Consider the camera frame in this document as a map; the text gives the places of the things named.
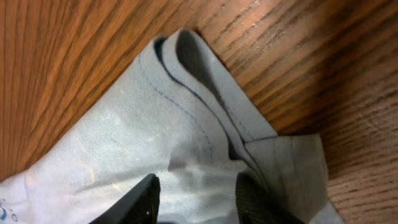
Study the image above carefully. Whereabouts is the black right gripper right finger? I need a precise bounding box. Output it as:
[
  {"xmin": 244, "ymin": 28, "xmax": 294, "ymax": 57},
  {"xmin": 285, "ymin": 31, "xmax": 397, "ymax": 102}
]
[{"xmin": 235, "ymin": 173, "xmax": 304, "ymax": 224}]

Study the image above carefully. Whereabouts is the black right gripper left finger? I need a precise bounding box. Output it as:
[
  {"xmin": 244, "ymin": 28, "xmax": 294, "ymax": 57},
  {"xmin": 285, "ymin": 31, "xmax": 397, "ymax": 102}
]
[{"xmin": 90, "ymin": 174, "xmax": 160, "ymax": 224}]

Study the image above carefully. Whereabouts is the light blue t-shirt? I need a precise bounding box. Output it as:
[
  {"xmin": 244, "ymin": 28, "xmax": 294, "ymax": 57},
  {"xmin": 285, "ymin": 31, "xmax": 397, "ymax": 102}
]
[{"xmin": 1, "ymin": 29, "xmax": 343, "ymax": 223}]

